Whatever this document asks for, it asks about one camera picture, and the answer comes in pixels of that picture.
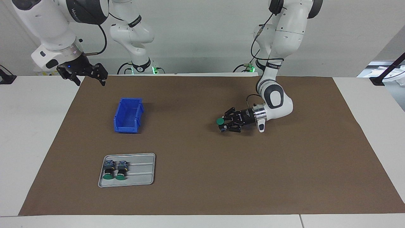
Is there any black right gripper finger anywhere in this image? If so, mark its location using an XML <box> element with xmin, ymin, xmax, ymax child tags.
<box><xmin>91</xmin><ymin>63</ymin><xmax>109</xmax><ymax>87</ymax></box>
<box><xmin>66</xmin><ymin>73</ymin><xmax>81</xmax><ymax>86</ymax></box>

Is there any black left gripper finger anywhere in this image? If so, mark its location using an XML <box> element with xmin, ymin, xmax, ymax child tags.
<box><xmin>224</xmin><ymin>107</ymin><xmax>241</xmax><ymax>118</ymax></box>
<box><xmin>226</xmin><ymin>122</ymin><xmax>243</xmax><ymax>133</ymax></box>

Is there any green push button switch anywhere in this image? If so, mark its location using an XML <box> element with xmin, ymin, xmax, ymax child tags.
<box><xmin>216</xmin><ymin>117</ymin><xmax>229</xmax><ymax>132</ymax></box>
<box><xmin>102</xmin><ymin>160</ymin><xmax>116</xmax><ymax>181</ymax></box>
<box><xmin>115</xmin><ymin>161</ymin><xmax>129</xmax><ymax>181</ymax></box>

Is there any cream cardboard box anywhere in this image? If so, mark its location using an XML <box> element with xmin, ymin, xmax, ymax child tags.
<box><xmin>34</xmin><ymin>66</ymin><xmax>61</xmax><ymax>76</ymax></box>

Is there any brown paper table mat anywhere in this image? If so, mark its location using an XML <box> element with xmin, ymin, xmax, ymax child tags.
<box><xmin>18</xmin><ymin>75</ymin><xmax>405</xmax><ymax>216</ymax></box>

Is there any blue plastic storage bin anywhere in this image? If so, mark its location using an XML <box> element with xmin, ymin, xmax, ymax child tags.
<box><xmin>113</xmin><ymin>98</ymin><xmax>145</xmax><ymax>134</ymax></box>

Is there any black table clamp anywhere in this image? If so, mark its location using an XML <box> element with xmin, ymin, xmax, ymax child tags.
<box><xmin>0</xmin><ymin>65</ymin><xmax>17</xmax><ymax>85</ymax></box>

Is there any grey metal tray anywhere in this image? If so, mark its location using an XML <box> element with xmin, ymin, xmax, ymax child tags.
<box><xmin>98</xmin><ymin>153</ymin><xmax>156</xmax><ymax>188</ymax></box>

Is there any white crumpled sheet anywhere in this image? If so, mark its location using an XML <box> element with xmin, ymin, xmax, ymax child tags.
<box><xmin>357</xmin><ymin>61</ymin><xmax>405</xmax><ymax>86</ymax></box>

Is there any black right base cable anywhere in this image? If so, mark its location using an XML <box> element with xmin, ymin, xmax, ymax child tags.
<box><xmin>117</xmin><ymin>62</ymin><xmax>133</xmax><ymax>75</ymax></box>

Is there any black base cable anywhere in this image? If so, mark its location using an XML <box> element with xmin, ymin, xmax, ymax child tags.
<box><xmin>233</xmin><ymin>62</ymin><xmax>255</xmax><ymax>73</ymax></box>
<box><xmin>117</xmin><ymin>62</ymin><xmax>133</xmax><ymax>75</ymax></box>

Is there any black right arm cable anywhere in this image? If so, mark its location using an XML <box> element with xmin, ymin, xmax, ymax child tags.
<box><xmin>83</xmin><ymin>24</ymin><xmax>108</xmax><ymax>56</ymax></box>

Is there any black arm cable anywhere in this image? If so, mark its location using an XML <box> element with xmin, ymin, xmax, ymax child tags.
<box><xmin>83</xmin><ymin>24</ymin><xmax>108</xmax><ymax>56</ymax></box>
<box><xmin>246</xmin><ymin>12</ymin><xmax>284</xmax><ymax>110</ymax></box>

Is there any black left base cable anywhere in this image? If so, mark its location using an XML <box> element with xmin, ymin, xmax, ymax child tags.
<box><xmin>233</xmin><ymin>62</ymin><xmax>255</xmax><ymax>73</ymax></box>

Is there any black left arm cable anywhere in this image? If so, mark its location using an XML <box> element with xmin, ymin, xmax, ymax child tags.
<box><xmin>246</xmin><ymin>12</ymin><xmax>284</xmax><ymax>110</ymax></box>

